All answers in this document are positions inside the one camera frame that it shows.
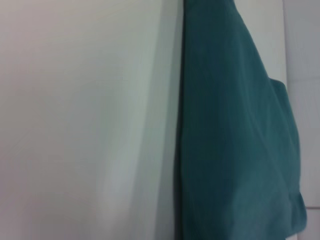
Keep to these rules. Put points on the blue t-shirt with white print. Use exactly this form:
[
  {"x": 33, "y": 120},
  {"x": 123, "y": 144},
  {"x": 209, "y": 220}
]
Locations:
[{"x": 232, "y": 137}]

